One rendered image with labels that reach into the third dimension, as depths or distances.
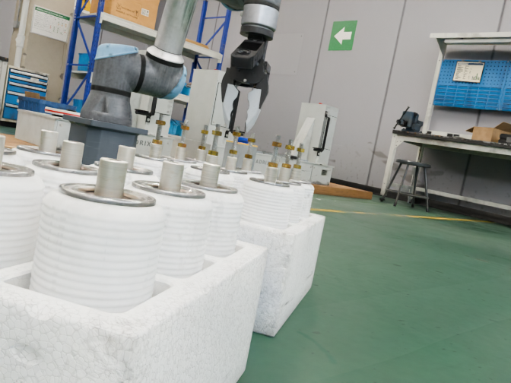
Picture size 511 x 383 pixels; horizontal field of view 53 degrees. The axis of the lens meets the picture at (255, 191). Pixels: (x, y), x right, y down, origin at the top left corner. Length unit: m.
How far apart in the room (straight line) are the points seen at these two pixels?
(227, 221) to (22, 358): 0.30
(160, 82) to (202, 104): 2.24
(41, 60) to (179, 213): 7.01
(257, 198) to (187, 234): 0.41
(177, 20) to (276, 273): 0.91
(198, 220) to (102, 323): 0.18
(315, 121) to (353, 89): 2.30
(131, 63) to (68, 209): 1.19
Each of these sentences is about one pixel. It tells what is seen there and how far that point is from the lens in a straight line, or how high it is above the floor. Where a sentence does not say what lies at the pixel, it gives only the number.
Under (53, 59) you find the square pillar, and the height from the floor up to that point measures 0.94.
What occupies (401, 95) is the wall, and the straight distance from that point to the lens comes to 6.57.
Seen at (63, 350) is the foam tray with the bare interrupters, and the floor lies 0.16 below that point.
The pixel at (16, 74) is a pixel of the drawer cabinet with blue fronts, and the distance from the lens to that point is 6.51.
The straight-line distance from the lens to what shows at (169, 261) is 0.49.
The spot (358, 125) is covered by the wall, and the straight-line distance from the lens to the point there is 6.80.
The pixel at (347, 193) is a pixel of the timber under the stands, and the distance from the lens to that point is 4.90.
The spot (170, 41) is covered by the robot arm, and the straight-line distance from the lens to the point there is 1.57.
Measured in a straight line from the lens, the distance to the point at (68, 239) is 0.39.
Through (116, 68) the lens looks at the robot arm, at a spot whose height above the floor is 0.46.
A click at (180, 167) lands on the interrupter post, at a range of 0.52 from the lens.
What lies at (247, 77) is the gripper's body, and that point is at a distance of 1.07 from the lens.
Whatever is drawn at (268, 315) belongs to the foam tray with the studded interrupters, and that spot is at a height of 0.04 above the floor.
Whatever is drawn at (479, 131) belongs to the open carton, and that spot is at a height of 0.87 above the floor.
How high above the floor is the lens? 0.31
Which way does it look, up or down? 5 degrees down
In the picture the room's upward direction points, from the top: 11 degrees clockwise
